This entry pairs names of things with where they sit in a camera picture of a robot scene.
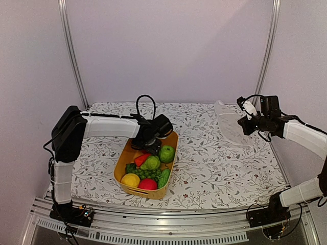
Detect green toy apple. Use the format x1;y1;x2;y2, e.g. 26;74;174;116
158;145;175;163

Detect clear zip top bag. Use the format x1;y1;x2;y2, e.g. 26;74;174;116
214;100;253;148

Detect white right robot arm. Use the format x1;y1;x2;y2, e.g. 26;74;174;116
238;115;326;223

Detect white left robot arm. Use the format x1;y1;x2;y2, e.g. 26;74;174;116
43;106;173;222

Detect green toy cabbage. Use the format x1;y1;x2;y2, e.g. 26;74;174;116
140;156;161;170

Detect orange toy carrot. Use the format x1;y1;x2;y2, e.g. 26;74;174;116
134;153;152;167

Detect green toy grapes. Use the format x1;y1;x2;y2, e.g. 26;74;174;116
135;168;162;182

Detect yellow plastic basket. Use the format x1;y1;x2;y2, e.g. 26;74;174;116
114;132;178;200

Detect green toy broccoli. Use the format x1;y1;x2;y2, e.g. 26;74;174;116
125;163;136;174

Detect green toy cucumber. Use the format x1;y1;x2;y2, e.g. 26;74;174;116
158;169;170;189

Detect red toy apple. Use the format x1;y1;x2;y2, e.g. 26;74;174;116
138;178;158;190

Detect yellow toy lemon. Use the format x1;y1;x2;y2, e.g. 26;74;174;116
121;173;141;187

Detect floral tablecloth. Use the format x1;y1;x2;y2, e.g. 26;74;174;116
71;102;289;210

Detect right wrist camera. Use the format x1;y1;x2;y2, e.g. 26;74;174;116
237;96;258;119

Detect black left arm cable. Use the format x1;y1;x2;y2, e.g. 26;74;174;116
135;95;157;120

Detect left aluminium frame post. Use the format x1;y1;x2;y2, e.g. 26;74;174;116
58;0;89;108

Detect aluminium frame post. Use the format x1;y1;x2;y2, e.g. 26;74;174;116
58;0;89;108
254;0;281;94

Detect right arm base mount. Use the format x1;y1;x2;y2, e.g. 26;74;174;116
246;192;291;240

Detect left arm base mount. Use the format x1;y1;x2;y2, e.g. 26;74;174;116
50;201;94;227

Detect right aluminium frame post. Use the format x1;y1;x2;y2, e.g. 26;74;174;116
254;0;281;94

